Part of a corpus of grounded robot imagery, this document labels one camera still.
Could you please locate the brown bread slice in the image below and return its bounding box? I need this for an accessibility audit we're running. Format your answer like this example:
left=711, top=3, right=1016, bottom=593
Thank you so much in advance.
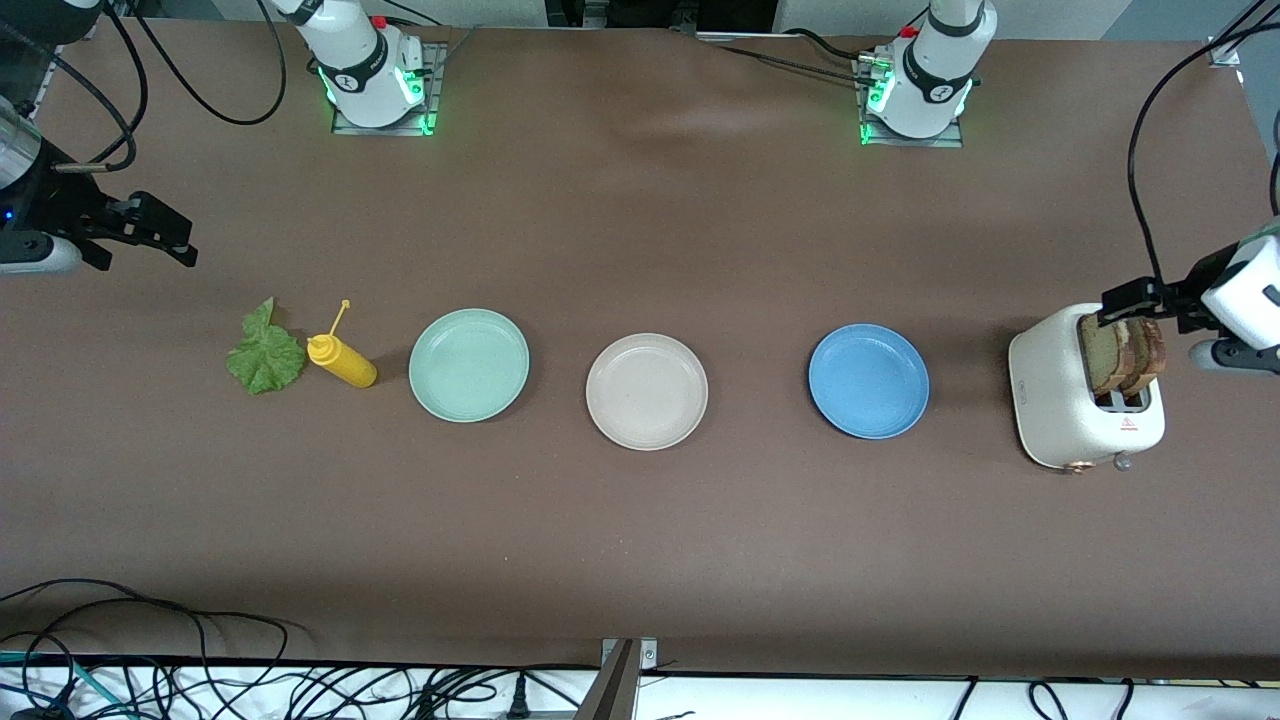
left=1080, top=315, right=1126, bottom=396
left=1115, top=318, right=1167, bottom=398

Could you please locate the green lettuce leaf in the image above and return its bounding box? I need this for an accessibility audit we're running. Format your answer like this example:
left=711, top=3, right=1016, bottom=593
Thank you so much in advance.
left=226, top=297, right=307, bottom=396

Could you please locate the yellow mustard squeeze bottle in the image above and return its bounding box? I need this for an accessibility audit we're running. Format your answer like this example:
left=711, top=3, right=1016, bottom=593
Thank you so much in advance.
left=307, top=299, right=379, bottom=389

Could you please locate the blue plate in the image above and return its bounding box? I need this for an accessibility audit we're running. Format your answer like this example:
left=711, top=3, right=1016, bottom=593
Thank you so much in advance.
left=808, top=323, right=931, bottom=440

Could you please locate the mint green plate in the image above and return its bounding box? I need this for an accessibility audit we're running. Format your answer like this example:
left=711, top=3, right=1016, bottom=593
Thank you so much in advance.
left=408, top=308, right=531, bottom=424

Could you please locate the beige plate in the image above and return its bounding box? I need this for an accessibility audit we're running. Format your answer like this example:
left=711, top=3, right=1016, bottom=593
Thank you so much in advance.
left=585, top=333, right=709, bottom=452

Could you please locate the white two-slot toaster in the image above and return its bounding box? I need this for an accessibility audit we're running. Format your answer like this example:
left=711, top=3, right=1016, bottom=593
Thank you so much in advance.
left=1008, top=303, right=1167, bottom=473

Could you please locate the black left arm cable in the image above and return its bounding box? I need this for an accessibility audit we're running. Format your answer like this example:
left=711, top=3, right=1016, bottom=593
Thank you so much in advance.
left=1128, top=0, right=1280, bottom=291

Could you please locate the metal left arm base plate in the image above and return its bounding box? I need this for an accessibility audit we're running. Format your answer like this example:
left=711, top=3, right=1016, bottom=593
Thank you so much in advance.
left=855, top=50, right=966, bottom=149

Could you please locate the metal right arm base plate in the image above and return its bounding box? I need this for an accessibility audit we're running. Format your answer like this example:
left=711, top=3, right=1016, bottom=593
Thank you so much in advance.
left=330, top=40, right=448, bottom=137

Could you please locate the long black floor cable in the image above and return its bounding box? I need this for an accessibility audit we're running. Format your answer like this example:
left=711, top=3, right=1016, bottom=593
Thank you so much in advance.
left=0, top=578, right=301, bottom=720

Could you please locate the black cable on table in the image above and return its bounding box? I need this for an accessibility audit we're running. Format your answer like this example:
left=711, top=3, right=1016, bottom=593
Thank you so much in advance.
left=700, top=28, right=881, bottom=83

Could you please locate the teal cable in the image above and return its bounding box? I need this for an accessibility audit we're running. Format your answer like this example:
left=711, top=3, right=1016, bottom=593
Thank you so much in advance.
left=0, top=650, right=136, bottom=720

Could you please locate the tangled black cable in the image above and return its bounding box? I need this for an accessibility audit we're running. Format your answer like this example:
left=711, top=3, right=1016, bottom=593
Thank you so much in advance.
left=300, top=665, right=601, bottom=720

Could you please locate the metal table edge bracket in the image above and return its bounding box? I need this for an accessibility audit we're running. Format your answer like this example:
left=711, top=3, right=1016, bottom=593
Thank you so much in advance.
left=575, top=637, right=659, bottom=720

